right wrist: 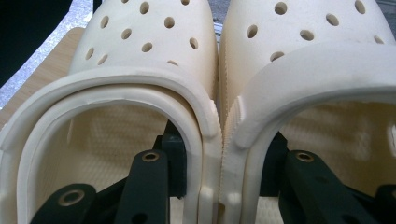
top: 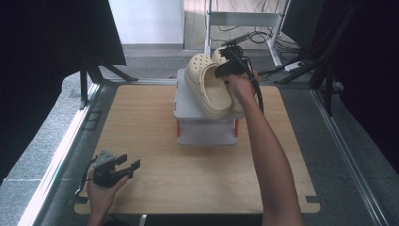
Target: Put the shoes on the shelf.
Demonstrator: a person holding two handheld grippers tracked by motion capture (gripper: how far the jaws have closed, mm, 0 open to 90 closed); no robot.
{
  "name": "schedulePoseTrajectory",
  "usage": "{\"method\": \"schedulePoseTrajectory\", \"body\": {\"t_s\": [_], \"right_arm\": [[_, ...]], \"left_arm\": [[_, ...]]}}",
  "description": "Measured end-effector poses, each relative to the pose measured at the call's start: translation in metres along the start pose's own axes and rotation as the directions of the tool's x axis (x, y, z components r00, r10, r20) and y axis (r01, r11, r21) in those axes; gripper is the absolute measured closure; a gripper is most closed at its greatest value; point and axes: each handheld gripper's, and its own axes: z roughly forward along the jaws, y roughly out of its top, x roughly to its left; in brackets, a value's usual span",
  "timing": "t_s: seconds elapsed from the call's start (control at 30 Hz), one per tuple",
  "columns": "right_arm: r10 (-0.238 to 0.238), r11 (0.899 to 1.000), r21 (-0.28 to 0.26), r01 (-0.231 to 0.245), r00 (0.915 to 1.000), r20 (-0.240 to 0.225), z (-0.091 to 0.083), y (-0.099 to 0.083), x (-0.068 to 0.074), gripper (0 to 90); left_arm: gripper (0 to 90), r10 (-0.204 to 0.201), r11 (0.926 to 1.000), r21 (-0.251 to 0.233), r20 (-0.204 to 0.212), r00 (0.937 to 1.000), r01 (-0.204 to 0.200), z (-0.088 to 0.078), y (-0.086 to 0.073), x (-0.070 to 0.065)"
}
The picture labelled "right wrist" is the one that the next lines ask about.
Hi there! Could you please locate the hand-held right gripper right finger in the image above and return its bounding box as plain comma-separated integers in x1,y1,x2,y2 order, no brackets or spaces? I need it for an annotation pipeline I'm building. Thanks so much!
260,130,379,224

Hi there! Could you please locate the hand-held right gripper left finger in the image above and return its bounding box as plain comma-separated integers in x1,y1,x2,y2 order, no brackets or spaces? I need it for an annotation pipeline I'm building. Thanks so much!
113,119,188,224

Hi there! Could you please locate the cream foam clog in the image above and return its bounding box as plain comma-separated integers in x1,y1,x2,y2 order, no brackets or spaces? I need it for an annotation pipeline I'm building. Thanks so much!
218,0,396,224
0,0,224,224

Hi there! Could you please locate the black curtain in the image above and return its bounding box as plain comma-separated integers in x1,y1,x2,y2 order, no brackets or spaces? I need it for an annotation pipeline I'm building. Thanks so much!
0,0,73,89

